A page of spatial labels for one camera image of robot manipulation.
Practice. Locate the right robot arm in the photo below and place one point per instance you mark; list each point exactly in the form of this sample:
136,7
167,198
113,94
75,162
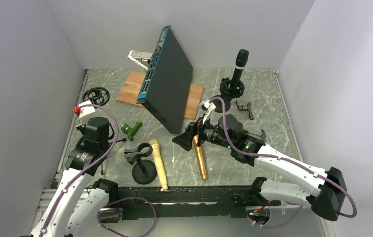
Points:
324,191

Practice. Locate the black microphone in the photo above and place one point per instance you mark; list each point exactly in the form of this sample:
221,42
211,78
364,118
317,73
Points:
240,63

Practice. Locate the wooden board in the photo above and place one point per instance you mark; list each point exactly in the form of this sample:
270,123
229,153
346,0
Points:
131,87

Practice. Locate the black tripod shock-mount stand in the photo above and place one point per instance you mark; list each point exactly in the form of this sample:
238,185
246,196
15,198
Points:
96,95

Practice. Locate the black handled hammer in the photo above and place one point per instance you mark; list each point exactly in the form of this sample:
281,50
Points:
263,134

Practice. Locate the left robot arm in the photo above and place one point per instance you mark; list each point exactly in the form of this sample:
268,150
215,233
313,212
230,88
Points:
64,217

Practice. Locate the blue network switch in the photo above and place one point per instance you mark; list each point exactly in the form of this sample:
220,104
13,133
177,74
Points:
165,88

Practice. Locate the black round-base stand rear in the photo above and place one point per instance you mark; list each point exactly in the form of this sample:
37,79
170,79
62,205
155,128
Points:
228,92

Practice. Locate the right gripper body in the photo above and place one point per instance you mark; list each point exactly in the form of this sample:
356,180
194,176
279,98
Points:
207,132

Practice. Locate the dark metal tap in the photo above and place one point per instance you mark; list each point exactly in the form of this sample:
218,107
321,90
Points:
247,108

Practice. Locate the white bracket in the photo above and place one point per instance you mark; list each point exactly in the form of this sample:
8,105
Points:
142,59

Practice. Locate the dark gold microphone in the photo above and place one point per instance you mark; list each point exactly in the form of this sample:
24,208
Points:
200,159

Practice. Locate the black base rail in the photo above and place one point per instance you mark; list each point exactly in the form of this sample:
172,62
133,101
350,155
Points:
189,201

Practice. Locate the black round-base mic stand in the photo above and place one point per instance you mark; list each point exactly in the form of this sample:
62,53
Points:
144,171

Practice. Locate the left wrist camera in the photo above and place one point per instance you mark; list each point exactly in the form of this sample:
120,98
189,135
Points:
85,111

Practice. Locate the light gold microphone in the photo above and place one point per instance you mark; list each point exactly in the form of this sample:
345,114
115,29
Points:
159,164

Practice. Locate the green plastic tap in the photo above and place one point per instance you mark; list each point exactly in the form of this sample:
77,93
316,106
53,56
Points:
131,131

